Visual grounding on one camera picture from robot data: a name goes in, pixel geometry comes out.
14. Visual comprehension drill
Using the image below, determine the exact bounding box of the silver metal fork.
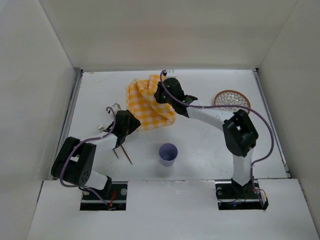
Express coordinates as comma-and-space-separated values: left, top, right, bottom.
97, 124, 119, 159

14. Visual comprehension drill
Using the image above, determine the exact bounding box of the yellow white checkered cloth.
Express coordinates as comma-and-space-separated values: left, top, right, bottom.
126, 74, 176, 131

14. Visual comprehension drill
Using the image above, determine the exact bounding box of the purple plastic cup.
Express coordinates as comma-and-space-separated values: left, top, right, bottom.
158, 143, 178, 167

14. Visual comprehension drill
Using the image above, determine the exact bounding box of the floral plate with brown rim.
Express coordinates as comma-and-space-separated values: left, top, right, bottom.
212, 90, 251, 108

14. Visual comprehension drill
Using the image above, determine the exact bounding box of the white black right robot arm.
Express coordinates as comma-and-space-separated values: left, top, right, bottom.
154, 77, 259, 186

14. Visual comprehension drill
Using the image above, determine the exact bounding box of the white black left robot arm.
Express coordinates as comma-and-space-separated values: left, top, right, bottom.
50, 107, 141, 199

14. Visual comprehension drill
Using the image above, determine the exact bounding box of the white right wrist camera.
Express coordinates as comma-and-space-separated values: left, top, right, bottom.
163, 69, 177, 79

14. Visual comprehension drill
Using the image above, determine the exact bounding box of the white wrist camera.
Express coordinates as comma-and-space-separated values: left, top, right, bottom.
163, 69, 177, 79
110, 103, 121, 114

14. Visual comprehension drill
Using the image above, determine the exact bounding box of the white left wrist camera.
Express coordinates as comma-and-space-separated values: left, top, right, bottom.
110, 103, 121, 114

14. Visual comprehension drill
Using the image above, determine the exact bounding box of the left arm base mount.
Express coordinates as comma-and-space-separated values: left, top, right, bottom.
80, 181, 128, 212

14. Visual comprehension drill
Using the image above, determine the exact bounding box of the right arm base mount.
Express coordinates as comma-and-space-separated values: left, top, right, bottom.
215, 180, 269, 211

